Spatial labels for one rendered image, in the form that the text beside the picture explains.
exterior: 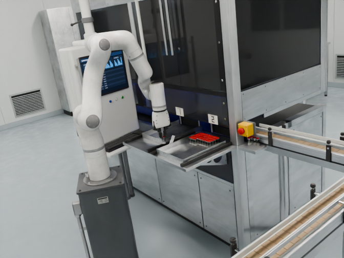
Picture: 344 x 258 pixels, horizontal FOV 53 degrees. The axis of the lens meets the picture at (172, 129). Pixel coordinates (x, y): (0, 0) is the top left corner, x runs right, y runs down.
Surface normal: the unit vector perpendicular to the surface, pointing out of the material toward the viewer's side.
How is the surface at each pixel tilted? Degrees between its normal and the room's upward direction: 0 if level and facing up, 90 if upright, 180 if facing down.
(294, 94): 90
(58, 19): 90
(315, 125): 90
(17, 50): 90
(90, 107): 61
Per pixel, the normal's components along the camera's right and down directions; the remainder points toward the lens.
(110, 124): 0.72, 0.14
